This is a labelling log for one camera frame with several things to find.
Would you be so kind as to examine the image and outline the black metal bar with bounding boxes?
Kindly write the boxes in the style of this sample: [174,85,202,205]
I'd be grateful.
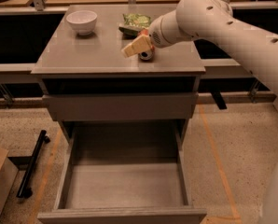
[16,130,50,199]

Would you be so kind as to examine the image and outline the closed grey top drawer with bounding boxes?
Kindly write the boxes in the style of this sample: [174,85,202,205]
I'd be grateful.
[43,92,198,121]

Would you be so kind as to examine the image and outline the grey drawer cabinet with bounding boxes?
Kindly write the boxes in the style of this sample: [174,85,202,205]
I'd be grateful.
[32,5,205,141]

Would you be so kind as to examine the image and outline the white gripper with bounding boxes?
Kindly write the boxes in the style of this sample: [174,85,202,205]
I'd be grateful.
[121,10,193,58]

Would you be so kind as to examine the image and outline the white ceramic bowl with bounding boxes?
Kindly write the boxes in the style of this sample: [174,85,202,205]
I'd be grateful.
[66,10,97,35]

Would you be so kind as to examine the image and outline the open grey middle drawer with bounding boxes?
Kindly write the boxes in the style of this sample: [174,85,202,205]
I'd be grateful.
[37,120,206,224]

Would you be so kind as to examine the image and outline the red coke can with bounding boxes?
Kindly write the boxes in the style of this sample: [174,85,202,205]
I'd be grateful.
[139,29,155,61]

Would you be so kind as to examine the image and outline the green chip bag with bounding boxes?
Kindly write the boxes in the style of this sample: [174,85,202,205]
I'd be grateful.
[118,13,151,37]

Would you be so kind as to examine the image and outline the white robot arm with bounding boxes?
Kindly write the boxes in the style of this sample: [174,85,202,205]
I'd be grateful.
[122,0,278,98]

